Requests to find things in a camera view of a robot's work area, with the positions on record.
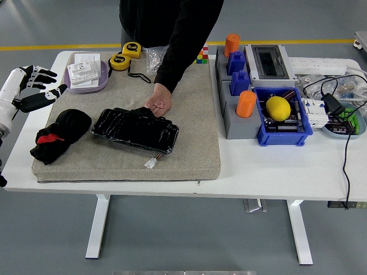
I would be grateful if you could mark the person's left hand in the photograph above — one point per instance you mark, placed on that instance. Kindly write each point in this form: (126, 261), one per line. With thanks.
(162, 98)

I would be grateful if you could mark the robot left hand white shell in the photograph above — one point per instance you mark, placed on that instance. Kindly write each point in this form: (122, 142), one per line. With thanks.
(11, 83)

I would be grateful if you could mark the black glossy panel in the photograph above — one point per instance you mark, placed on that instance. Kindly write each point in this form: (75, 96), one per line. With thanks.
(129, 131)

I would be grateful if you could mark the black rag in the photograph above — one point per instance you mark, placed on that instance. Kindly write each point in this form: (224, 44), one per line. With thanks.
(71, 123)

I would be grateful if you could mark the black table control panel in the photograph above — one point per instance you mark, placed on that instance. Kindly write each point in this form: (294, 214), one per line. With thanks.
(358, 204)

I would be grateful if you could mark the clear plastic bag of screws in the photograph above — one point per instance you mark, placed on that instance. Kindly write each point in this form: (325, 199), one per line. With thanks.
(152, 61)

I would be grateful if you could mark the yellow tape measure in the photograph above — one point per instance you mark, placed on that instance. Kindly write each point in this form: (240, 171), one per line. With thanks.
(120, 61)
(132, 50)

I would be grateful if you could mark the colourful puzzle cube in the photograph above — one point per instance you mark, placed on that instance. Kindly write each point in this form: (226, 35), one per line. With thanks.
(202, 55)

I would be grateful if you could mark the purple tray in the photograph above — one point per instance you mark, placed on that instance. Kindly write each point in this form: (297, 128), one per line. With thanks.
(103, 75)

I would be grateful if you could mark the grey-brown mat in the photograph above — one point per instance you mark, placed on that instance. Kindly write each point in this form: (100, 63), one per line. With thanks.
(200, 149)

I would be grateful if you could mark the grey block holder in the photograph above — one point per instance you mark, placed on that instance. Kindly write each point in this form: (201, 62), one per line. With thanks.
(241, 129)
(222, 70)

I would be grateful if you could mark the blue block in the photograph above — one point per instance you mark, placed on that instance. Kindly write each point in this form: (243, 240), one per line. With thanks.
(236, 63)
(240, 84)

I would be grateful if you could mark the person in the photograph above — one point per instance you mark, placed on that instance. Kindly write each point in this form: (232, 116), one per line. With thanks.
(143, 20)

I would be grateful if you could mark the orange cylinder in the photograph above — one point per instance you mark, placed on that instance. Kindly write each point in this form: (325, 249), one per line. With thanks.
(231, 44)
(245, 104)

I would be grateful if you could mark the grey distribution box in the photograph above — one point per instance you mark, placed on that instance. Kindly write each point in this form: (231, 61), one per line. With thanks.
(252, 77)

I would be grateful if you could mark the yellow lemon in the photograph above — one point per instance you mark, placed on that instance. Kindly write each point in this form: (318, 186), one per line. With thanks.
(278, 108)

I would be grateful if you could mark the blue plastic bin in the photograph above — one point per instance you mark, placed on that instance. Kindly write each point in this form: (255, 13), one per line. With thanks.
(281, 140)

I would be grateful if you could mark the brown cylindrical capacitor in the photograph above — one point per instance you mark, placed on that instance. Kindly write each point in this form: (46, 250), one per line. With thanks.
(288, 94)

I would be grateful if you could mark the black circuit boards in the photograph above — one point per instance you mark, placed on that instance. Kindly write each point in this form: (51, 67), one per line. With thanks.
(286, 127)

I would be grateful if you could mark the silver floor plate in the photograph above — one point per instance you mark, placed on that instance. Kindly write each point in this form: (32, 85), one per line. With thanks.
(255, 206)

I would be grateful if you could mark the white table leg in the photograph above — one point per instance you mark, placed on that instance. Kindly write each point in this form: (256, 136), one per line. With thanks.
(299, 229)
(97, 229)

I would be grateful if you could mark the clear plastic bags of parts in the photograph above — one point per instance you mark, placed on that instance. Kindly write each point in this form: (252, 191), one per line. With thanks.
(312, 81)

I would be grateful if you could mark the white circuit breaker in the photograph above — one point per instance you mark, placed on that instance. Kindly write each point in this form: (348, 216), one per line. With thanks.
(315, 113)

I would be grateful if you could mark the white power strip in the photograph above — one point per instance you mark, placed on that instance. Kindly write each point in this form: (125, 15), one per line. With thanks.
(315, 66)

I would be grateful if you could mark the black power adapter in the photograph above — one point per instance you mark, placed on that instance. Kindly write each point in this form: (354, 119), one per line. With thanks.
(334, 104)

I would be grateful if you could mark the dark electronic components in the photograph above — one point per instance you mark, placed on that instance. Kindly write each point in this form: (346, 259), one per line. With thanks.
(339, 127)

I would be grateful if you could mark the light blue dish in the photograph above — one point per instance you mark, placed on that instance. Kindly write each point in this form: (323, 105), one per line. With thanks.
(344, 136)

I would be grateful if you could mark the green terminal blocks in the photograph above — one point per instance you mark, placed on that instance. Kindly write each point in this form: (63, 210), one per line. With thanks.
(348, 113)

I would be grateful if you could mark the white trolley with wheel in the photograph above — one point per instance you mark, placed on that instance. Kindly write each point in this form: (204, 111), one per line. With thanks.
(362, 38)

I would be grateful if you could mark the white switch plate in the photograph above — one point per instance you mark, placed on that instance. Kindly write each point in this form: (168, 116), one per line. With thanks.
(86, 58)
(91, 83)
(83, 73)

